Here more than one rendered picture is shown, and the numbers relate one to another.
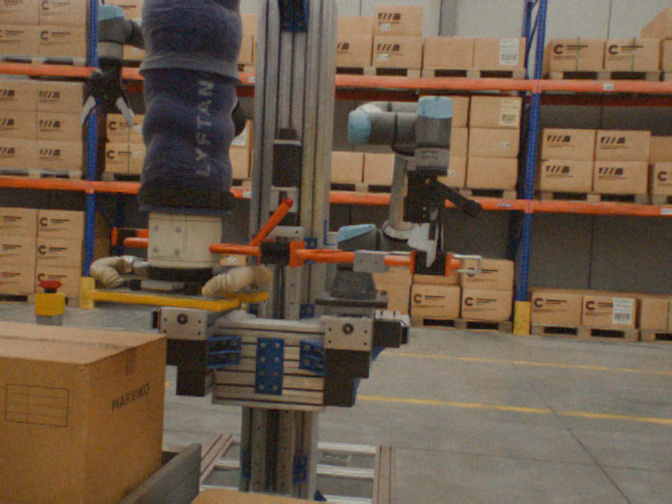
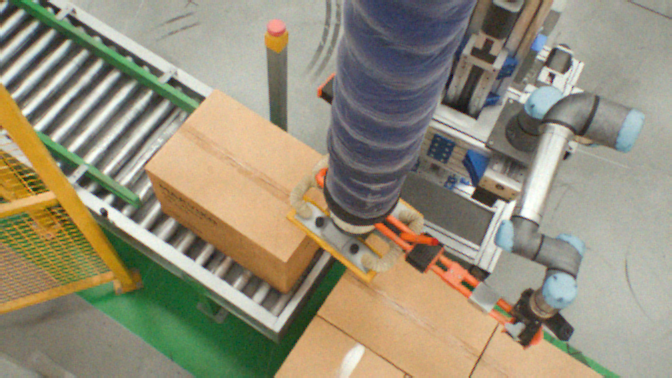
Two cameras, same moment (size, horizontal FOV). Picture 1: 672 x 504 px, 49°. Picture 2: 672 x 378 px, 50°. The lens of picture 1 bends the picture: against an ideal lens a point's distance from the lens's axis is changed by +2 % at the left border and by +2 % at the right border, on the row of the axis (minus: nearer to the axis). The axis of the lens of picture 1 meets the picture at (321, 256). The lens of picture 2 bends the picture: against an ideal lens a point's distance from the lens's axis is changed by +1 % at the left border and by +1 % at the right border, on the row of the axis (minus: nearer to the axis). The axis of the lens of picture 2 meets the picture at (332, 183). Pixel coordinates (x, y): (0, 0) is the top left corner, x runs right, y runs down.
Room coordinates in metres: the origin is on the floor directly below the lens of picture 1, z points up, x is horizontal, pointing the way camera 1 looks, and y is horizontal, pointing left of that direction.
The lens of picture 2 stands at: (0.88, 0.20, 3.18)
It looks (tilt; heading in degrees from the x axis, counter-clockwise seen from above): 65 degrees down; 15
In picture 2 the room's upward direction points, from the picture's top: 8 degrees clockwise
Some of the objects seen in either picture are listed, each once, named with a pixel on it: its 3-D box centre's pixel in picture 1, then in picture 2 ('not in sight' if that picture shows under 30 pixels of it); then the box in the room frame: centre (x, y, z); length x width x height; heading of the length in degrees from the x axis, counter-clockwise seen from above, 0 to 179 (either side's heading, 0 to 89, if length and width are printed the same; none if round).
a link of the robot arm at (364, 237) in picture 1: (357, 244); (544, 109); (2.28, -0.11, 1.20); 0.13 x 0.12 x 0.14; 89
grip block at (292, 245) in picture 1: (281, 252); (424, 252); (1.66, 0.09, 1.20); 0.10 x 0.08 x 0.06; 163
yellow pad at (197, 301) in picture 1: (162, 292); (336, 236); (1.65, 0.36, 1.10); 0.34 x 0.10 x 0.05; 73
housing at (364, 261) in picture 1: (371, 261); (483, 298); (1.60, -0.11, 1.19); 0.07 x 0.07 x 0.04; 73
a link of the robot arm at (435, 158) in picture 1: (431, 160); (544, 302); (1.57, -0.23, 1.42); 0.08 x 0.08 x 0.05
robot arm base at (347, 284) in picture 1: (353, 281); (530, 126); (2.28, -0.11, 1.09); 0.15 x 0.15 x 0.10
